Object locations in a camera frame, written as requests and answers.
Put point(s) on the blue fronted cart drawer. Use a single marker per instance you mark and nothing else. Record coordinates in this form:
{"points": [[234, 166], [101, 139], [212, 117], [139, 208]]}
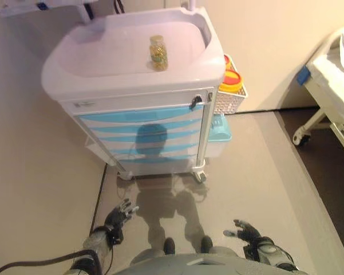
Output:
{"points": [[183, 139]]}

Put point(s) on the white bed caster wheel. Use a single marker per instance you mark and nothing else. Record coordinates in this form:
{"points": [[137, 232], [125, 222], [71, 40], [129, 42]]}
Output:
{"points": [[300, 138]]}

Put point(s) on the yellow sharps container red lid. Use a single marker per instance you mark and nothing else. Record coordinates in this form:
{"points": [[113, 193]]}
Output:
{"points": [[227, 61], [230, 83]]}

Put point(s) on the white perforated side basket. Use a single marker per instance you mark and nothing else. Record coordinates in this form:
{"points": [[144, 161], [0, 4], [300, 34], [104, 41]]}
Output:
{"points": [[229, 103]]}

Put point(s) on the cart caster wheel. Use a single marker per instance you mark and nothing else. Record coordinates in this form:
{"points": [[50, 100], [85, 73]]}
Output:
{"points": [[200, 176]]}

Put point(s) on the clear bottle yellow capsules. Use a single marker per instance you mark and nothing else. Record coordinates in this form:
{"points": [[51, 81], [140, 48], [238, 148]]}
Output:
{"points": [[158, 54]]}

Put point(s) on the blue lidded waste bin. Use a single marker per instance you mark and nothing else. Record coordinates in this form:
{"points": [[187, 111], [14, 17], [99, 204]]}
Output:
{"points": [[219, 134]]}

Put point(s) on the blue tape patch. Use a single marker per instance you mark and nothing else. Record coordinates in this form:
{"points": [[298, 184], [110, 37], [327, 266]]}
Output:
{"points": [[302, 76]]}

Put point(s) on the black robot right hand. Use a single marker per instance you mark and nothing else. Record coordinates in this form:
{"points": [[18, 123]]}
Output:
{"points": [[249, 235]]}

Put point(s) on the silver cart lock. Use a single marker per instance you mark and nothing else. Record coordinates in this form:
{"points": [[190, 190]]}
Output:
{"points": [[209, 96]]}

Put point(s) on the white cart side bin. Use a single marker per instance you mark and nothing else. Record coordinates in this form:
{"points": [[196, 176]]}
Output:
{"points": [[92, 147]]}

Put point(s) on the white blue medical cart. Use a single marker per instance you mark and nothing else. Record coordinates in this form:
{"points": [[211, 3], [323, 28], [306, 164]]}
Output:
{"points": [[108, 51]]}

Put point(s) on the black cart key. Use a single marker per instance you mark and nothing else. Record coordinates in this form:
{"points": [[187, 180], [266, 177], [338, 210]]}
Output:
{"points": [[195, 102]]}

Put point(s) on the white hospital bed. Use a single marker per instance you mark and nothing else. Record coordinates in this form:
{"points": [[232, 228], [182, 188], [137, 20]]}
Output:
{"points": [[332, 86]]}

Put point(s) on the metal IV pole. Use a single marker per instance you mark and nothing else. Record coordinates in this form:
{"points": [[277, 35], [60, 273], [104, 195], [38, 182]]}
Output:
{"points": [[191, 4]]}

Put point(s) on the cart label sticker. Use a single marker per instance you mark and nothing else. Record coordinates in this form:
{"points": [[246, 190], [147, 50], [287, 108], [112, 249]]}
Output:
{"points": [[85, 103]]}

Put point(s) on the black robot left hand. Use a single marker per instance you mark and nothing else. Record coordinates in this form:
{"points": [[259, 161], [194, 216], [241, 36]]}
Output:
{"points": [[118, 216]]}

